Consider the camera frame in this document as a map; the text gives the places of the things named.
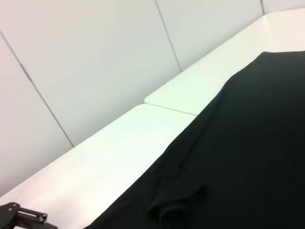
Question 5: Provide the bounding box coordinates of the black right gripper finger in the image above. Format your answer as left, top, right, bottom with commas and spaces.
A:
0, 202, 58, 229

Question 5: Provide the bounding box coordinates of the black t-shirt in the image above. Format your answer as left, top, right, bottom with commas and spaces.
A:
83, 50, 305, 229

